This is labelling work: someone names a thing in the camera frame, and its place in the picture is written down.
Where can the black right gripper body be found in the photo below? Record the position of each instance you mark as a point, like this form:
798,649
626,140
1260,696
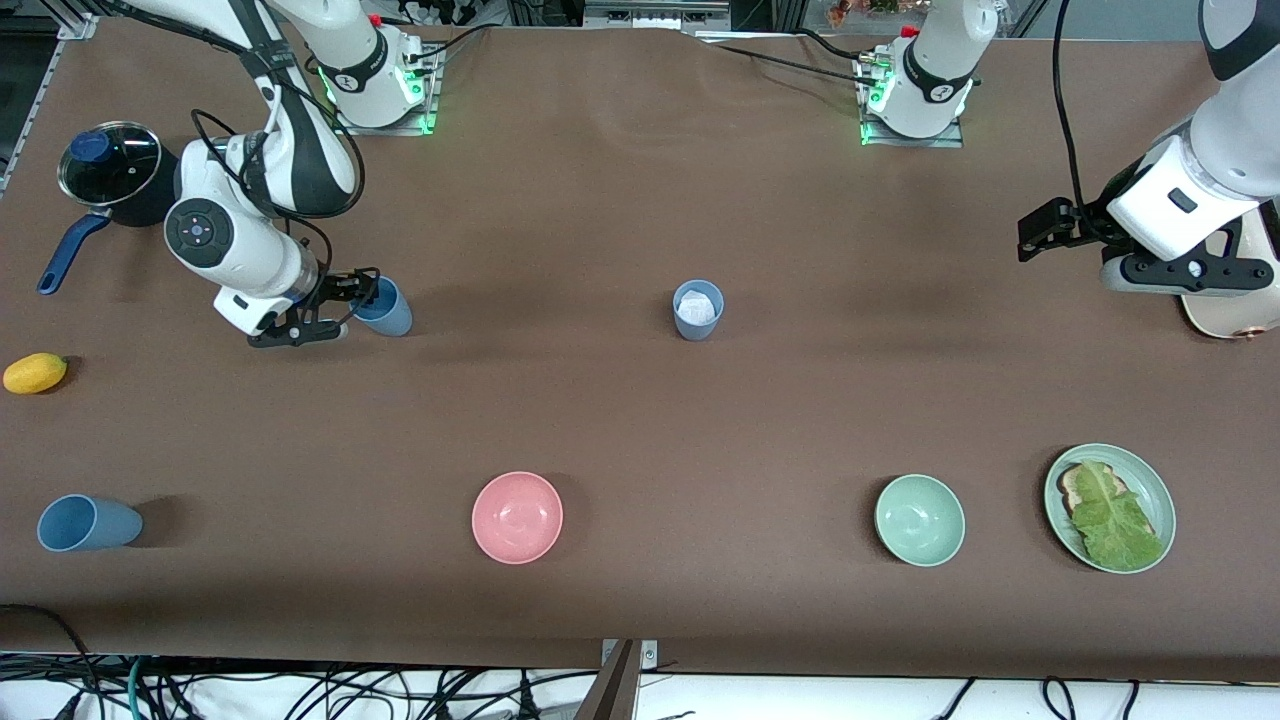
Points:
334,290

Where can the blue plastic cup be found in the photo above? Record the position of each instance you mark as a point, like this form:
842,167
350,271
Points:
698,333
110,525
392,315

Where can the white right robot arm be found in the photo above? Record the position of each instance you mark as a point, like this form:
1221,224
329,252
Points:
250,255

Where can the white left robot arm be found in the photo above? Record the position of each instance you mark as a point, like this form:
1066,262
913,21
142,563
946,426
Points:
1230,140

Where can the cream white board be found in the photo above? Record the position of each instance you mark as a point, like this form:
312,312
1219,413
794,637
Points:
1235,310

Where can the glass lid with blue knob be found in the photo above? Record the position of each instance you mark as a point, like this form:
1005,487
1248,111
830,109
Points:
120,170

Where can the toasted bread slice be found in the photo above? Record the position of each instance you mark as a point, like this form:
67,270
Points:
1069,490

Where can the mint green plate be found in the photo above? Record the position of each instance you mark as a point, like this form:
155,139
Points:
1152,482

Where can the pink bowl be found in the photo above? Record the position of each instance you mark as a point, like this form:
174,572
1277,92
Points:
517,517

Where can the green lettuce leaf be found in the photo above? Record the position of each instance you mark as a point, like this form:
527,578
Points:
1110,520

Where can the yellow lemon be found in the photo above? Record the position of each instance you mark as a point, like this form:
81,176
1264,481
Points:
35,373

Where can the mint green bowl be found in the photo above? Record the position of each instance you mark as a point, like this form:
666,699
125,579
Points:
920,520

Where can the white crumpled tissue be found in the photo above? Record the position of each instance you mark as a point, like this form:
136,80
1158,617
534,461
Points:
697,308

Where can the silver metal box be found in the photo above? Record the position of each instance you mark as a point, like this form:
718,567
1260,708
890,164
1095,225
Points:
655,12

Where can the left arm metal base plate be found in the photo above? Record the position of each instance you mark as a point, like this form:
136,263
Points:
915,141

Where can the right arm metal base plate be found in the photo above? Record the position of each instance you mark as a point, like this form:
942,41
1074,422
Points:
425,110

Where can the grey metal frame rail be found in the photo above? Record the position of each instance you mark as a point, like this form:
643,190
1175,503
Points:
45,75

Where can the metal table bracket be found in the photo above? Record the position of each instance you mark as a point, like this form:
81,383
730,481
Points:
645,655

